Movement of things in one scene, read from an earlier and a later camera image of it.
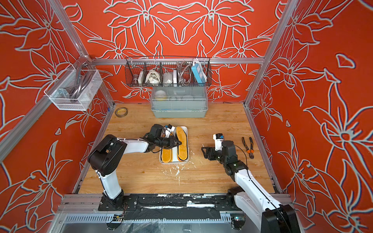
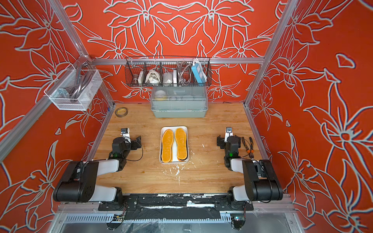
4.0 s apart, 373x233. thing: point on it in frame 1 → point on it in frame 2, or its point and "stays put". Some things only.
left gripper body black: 166,143 → 134,147
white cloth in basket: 153,77 stays put
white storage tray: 179,154 stays put
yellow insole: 181,135 stays put
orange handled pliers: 250,152 stays put
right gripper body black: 218,156 → 223,144
